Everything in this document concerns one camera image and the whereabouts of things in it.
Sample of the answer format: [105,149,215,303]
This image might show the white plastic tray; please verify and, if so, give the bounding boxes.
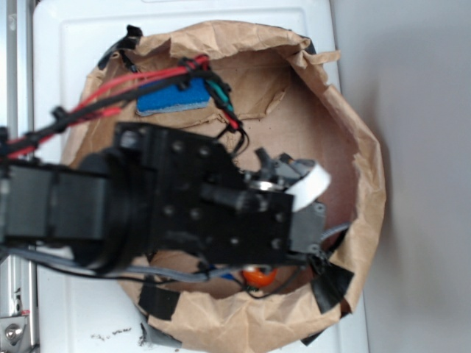
[32,0,370,353]

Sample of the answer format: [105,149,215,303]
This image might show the aluminium frame rail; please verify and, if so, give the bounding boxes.
[1,1,40,352]

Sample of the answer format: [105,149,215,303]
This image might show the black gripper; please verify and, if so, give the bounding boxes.
[113,123,330,265]

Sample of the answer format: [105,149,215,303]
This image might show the red and black cable bundle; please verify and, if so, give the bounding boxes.
[0,54,249,163]

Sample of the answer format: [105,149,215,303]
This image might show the brown paper bag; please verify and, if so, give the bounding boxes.
[60,18,386,353]

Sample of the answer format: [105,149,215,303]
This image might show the blue sponge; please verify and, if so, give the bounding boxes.
[136,79,210,116]

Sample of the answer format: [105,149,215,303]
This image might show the orange plastic toy carrot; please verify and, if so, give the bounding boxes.
[241,268,277,292]

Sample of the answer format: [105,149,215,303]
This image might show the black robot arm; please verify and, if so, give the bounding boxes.
[1,123,330,274]

